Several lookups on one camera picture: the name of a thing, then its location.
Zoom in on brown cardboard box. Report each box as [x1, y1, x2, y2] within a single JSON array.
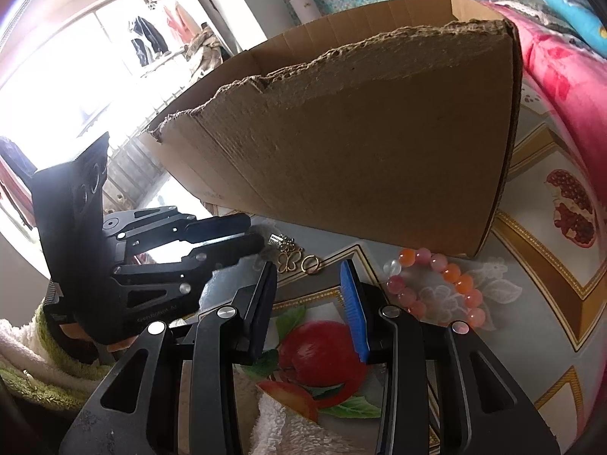
[[145, 0, 522, 259]]

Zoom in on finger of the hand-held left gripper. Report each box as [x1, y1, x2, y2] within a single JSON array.
[[111, 232, 266, 290], [102, 205, 253, 247]]

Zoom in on blue pillow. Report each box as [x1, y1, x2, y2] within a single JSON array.
[[536, 0, 607, 55]]

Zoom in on pile of bags and clothes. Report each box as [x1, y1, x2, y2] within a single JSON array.
[[185, 24, 233, 74]]

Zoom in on dark hanging clothes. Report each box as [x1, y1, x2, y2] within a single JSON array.
[[130, 16, 169, 64]]

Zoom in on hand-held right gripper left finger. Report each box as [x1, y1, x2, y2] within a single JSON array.
[[59, 260, 280, 455]]

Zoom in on pink hanging clothes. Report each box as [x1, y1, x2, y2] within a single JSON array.
[[164, 2, 200, 46]]

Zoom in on person's left hand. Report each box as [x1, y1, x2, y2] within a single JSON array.
[[58, 325, 139, 355]]

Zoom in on pink blanket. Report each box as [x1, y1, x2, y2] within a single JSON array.
[[479, 0, 607, 228]]

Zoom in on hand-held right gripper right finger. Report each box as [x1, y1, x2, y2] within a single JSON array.
[[339, 258, 563, 455]]

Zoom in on person's left forearm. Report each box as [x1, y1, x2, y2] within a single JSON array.
[[0, 308, 115, 411]]

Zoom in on pink orange bead bracelet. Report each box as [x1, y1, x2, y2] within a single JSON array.
[[385, 246, 489, 328]]

